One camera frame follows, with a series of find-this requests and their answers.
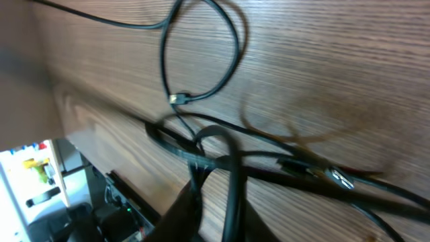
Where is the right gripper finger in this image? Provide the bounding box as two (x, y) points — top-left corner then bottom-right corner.
(144, 184), (280, 242)

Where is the black USB cable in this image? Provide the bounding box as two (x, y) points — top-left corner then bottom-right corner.
(144, 112), (430, 242)
(30, 0), (243, 155)

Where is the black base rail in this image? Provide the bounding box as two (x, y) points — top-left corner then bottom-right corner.
(67, 169), (162, 242)

